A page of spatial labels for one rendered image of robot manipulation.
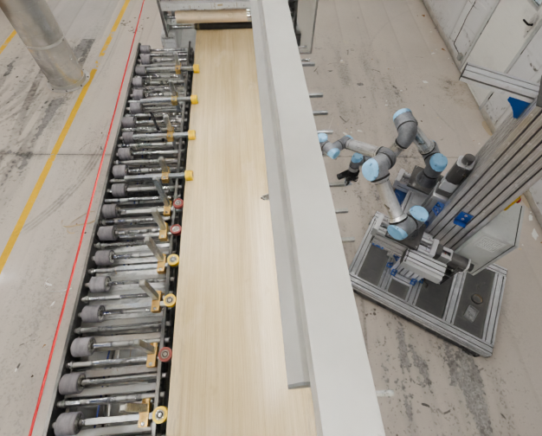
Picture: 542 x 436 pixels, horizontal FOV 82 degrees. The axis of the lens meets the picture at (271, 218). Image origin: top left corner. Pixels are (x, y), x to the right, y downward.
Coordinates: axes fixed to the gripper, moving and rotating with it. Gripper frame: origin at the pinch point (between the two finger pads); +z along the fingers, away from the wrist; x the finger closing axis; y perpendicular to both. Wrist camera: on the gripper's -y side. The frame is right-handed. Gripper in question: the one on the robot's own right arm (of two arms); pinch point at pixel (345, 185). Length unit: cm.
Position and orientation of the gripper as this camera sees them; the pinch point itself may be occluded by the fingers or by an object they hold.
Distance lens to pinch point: 267.3
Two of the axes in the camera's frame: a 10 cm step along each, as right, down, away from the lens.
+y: 10.0, -0.6, 0.6
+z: -0.2, 5.2, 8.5
